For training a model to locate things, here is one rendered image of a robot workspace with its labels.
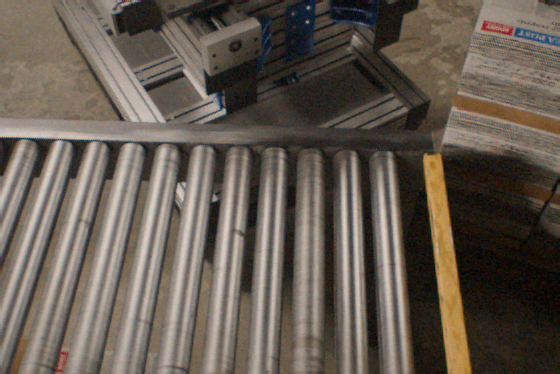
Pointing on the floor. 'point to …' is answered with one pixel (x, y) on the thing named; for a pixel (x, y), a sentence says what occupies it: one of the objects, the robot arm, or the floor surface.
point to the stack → (506, 139)
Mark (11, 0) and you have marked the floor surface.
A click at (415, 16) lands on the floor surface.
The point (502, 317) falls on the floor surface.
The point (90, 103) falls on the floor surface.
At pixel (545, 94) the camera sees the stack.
